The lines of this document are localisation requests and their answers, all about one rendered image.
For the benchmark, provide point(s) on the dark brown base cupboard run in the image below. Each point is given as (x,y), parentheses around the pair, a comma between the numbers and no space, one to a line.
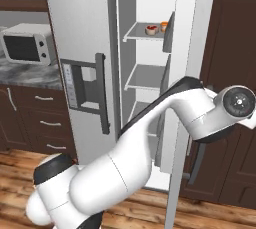
(30,123)

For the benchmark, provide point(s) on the small bowl with red food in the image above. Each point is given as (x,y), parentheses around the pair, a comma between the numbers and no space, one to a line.
(151,30)

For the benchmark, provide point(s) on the small orange jar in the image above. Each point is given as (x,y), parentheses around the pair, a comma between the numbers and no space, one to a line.
(163,26)

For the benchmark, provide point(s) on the silver fridge door with bins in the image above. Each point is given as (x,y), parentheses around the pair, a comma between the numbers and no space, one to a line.
(187,23)

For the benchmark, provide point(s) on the white microwave oven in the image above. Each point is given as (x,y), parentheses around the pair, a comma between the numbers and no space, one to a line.
(25,44)

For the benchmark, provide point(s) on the grey fridge door bin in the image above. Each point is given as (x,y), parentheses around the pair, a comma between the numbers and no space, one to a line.
(165,76)
(169,36)
(160,153)

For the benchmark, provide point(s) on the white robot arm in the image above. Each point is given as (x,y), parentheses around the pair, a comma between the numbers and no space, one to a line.
(110,176)

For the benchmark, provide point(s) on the silver fridge door with dispenser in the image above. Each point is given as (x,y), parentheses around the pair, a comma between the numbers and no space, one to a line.
(76,13)

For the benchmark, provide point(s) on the grey fridge shelf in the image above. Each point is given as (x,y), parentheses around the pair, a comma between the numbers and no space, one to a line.
(137,33)
(146,78)

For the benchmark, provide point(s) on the dark brown tall cupboard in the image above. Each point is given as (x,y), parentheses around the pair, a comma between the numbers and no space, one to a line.
(233,23)

